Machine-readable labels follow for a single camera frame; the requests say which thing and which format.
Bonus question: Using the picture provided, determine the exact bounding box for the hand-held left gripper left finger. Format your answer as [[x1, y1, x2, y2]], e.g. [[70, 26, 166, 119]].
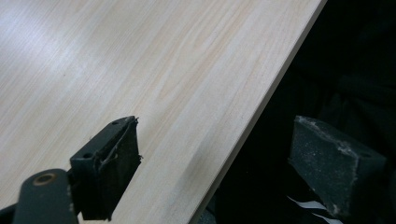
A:
[[68, 115, 144, 222]]

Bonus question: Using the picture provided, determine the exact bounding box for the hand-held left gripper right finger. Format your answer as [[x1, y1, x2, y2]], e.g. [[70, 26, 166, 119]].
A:
[[288, 115, 388, 219]]

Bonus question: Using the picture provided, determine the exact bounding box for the black and white striped object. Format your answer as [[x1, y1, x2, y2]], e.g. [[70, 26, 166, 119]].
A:
[[286, 195, 345, 224]]

